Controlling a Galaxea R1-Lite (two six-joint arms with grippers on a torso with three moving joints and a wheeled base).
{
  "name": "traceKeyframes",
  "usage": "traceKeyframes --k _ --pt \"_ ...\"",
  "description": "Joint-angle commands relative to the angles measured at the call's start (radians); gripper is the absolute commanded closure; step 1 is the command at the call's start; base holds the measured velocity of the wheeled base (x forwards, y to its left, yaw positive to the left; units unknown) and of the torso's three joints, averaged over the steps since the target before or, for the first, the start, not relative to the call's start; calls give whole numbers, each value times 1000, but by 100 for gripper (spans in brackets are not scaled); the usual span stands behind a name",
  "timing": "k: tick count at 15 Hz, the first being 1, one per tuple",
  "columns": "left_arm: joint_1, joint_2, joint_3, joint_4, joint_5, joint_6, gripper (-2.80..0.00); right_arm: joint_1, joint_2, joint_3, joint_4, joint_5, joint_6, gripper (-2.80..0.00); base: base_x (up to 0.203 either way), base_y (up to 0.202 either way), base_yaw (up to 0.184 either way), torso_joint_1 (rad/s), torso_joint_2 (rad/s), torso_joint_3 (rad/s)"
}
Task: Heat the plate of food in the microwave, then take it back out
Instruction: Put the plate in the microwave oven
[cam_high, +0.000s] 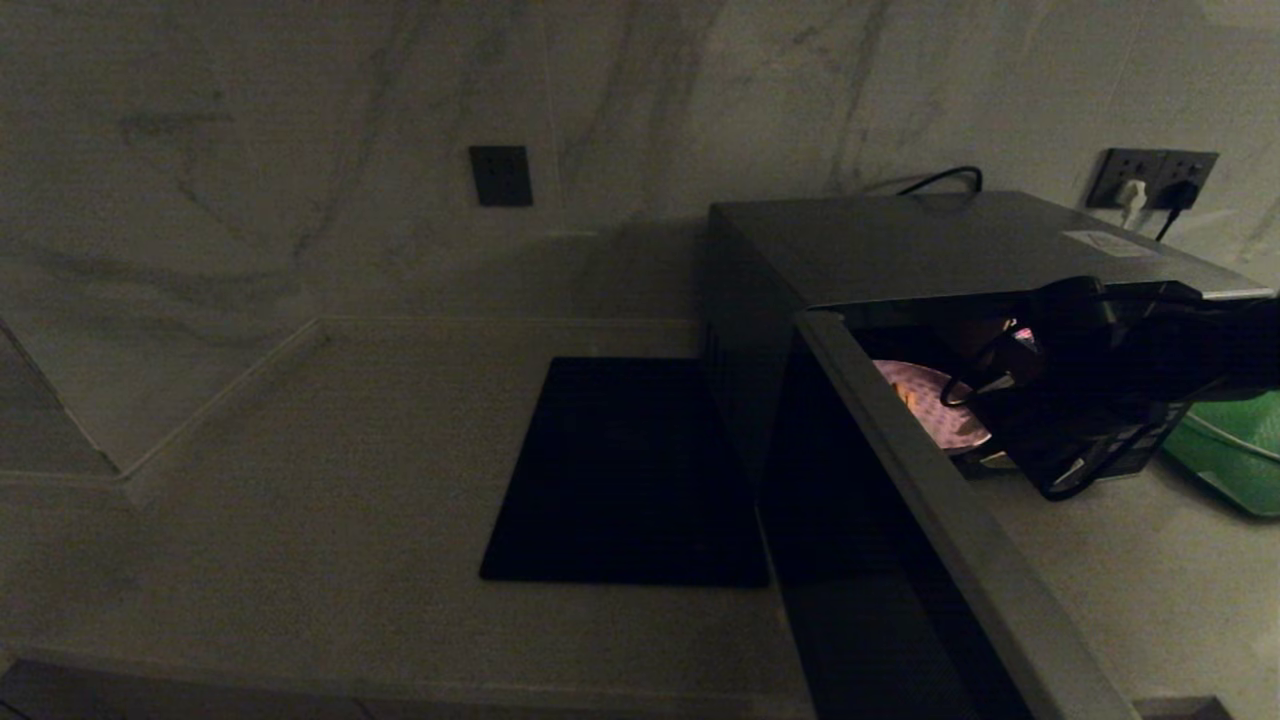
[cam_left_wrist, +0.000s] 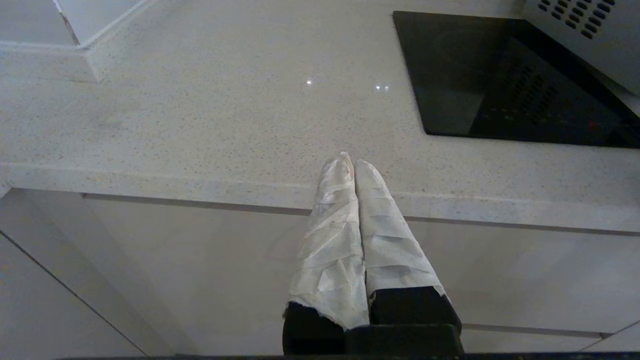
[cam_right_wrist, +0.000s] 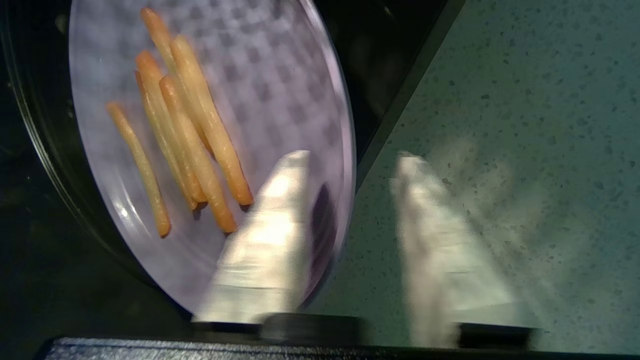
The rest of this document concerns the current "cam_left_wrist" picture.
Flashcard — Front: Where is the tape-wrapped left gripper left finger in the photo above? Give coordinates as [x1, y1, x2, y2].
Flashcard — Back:
[282, 151, 370, 355]

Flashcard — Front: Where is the beige cabinet front panel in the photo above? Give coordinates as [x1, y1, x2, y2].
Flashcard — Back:
[0, 231, 146, 360]
[460, 322, 640, 354]
[82, 194, 640, 356]

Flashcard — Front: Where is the silver microwave oven body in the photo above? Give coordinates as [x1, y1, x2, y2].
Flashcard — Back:
[522, 0, 640, 97]

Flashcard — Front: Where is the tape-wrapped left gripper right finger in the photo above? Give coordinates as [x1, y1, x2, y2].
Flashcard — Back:
[355, 160, 462, 328]

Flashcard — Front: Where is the black induction cooktop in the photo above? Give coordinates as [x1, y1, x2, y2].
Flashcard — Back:
[393, 11, 640, 149]

